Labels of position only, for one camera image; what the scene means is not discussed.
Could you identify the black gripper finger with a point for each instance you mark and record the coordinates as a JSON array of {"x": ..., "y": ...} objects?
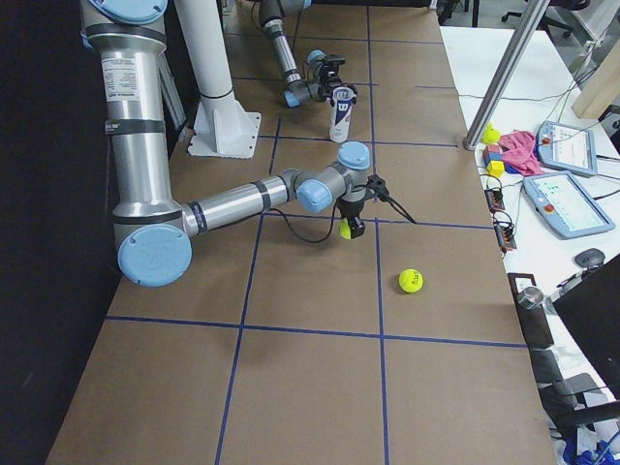
[
  {"x": 352, "y": 94},
  {"x": 356, "y": 226},
  {"x": 331, "y": 97}
]

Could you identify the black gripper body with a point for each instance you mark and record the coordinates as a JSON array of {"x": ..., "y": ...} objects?
[
  {"x": 330, "y": 81},
  {"x": 351, "y": 209}
]

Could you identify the yellow Wilson tennis ball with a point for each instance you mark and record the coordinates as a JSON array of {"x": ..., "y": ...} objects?
[{"x": 345, "y": 229}]

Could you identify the white blue tennis ball can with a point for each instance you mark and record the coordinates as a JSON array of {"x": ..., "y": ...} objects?
[{"x": 341, "y": 114}]

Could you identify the yellow Roland Garros tennis ball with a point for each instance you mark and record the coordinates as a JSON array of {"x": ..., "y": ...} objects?
[{"x": 410, "y": 281}]

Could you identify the spare yellow tennis ball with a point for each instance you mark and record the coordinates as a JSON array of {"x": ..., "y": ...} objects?
[{"x": 490, "y": 135}]

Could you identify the black power adapter board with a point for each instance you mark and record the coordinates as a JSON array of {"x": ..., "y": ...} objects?
[
  {"x": 495, "y": 199},
  {"x": 505, "y": 235}
]

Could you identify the yellow toy block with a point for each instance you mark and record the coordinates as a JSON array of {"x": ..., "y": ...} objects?
[{"x": 495, "y": 168}]

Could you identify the blue toy block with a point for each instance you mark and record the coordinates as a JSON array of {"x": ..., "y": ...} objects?
[{"x": 492, "y": 157}]

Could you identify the pink cloth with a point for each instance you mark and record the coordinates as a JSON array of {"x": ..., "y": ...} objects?
[{"x": 518, "y": 152}]

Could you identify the silver metal cylinder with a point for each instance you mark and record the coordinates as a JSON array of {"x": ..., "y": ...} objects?
[{"x": 530, "y": 298}]

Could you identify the lower teach pendant tablet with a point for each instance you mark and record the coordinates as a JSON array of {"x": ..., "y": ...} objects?
[{"x": 565, "y": 205}]

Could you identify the teach pendant tablet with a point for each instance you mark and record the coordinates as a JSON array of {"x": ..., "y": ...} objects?
[
  {"x": 566, "y": 147},
  {"x": 565, "y": 205}
]

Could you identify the upper teach pendant tablet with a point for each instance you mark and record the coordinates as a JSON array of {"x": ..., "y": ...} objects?
[{"x": 566, "y": 147}]

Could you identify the black computer mouse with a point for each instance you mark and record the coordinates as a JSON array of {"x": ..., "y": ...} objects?
[{"x": 590, "y": 258}]

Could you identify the black monitor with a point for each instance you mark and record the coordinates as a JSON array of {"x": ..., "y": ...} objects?
[{"x": 590, "y": 312}]

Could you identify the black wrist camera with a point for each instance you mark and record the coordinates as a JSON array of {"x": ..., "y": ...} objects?
[
  {"x": 333, "y": 61},
  {"x": 377, "y": 188}
]

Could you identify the white pedestal column base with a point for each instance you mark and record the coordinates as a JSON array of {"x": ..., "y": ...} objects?
[{"x": 222, "y": 127}]

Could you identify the aluminium frame post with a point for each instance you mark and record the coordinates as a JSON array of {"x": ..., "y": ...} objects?
[{"x": 520, "y": 39}]

